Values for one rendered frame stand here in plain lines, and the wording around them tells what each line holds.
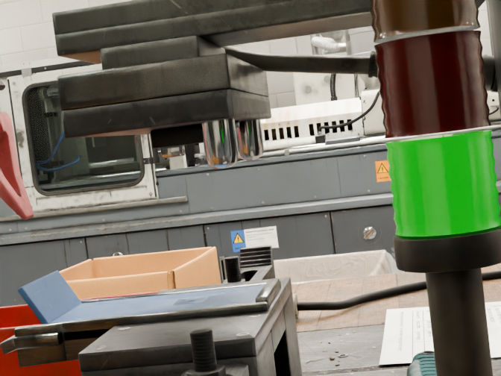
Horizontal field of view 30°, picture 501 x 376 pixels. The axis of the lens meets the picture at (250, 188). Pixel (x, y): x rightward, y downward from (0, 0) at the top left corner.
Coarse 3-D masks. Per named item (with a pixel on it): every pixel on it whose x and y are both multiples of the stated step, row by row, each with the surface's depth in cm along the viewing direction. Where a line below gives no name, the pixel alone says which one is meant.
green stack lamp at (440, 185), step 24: (408, 144) 32; (432, 144) 32; (456, 144) 32; (480, 144) 32; (408, 168) 32; (432, 168) 32; (456, 168) 32; (480, 168) 32; (408, 192) 33; (432, 192) 32; (456, 192) 32; (480, 192) 32; (408, 216) 33; (432, 216) 32; (456, 216) 32; (480, 216) 32
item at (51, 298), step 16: (32, 288) 62; (48, 288) 64; (64, 288) 66; (240, 288) 65; (256, 288) 64; (32, 304) 60; (48, 304) 62; (64, 304) 64; (80, 304) 67; (96, 304) 66; (112, 304) 65; (128, 304) 64; (144, 304) 63; (160, 304) 63; (192, 304) 61; (208, 304) 60; (224, 304) 59; (48, 320) 61; (64, 320) 61
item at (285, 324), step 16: (288, 304) 67; (288, 320) 66; (272, 336) 57; (288, 336) 65; (272, 352) 56; (288, 352) 64; (128, 368) 52; (144, 368) 51; (160, 368) 51; (176, 368) 51; (192, 368) 51; (256, 368) 51; (272, 368) 56; (288, 368) 64
